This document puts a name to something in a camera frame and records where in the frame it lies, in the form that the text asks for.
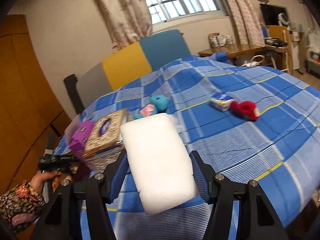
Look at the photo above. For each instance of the black monitor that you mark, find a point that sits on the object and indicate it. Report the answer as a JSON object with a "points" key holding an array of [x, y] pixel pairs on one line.
{"points": [[271, 15]]}

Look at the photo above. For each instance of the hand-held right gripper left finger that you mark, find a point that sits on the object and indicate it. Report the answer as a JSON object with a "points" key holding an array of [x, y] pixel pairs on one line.
{"points": [[118, 177]]}

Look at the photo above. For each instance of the teal plush toy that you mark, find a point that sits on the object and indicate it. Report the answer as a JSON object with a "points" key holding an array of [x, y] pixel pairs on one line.
{"points": [[160, 102]]}

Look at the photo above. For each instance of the arched window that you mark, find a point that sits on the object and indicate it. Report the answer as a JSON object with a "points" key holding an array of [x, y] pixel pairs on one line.
{"points": [[180, 0]]}

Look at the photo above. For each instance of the round wooden table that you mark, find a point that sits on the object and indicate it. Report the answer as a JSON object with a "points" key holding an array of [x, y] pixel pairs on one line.
{"points": [[237, 50]]}

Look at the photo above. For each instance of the zigzag beige curtain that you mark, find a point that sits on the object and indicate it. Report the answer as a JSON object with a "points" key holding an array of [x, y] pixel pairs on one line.
{"points": [[242, 12]]}

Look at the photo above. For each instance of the floral-sleeved left forearm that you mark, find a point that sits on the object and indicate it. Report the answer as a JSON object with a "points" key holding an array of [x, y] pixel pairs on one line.
{"points": [[17, 205]]}

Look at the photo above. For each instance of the blue white tissue packet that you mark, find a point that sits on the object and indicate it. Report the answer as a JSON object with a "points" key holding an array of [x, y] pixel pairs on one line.
{"points": [[220, 102]]}

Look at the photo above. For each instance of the purple cardboard box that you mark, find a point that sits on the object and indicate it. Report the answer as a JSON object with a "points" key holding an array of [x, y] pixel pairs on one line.
{"points": [[80, 140]]}

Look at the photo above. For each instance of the pink knitted cloth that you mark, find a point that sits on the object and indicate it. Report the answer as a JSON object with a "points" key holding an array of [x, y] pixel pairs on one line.
{"points": [[147, 110]]}

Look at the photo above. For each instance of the grey yellow teal headboard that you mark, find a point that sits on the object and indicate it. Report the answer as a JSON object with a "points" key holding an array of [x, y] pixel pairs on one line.
{"points": [[125, 67]]}

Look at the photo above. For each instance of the red fluffy scrunchie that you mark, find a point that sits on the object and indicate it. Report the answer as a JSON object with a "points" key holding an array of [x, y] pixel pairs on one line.
{"points": [[245, 110]]}

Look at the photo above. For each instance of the person's left hand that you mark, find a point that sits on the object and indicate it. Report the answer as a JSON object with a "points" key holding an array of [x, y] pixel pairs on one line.
{"points": [[37, 182]]}

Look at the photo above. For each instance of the floral beige curtain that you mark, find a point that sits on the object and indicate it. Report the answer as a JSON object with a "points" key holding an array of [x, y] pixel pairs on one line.
{"points": [[125, 12]]}

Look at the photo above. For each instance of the white sponge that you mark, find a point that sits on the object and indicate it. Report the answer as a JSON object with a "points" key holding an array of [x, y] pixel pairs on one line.
{"points": [[157, 160]]}

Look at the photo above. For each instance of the wooden chair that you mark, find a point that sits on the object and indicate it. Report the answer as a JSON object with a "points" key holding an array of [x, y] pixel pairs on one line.
{"points": [[275, 33]]}

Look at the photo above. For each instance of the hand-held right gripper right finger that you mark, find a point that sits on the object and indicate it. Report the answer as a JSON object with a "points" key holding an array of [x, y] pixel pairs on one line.
{"points": [[200, 182]]}

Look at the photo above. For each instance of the wooden wardrobe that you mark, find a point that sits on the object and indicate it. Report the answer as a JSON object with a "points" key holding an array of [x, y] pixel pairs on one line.
{"points": [[20, 92]]}

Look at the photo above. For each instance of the blue plaid bedsheet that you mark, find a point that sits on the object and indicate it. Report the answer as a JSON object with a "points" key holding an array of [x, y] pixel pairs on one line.
{"points": [[250, 142]]}

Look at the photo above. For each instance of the silver glitter tissue box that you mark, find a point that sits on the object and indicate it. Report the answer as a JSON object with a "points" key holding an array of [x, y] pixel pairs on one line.
{"points": [[107, 130]]}

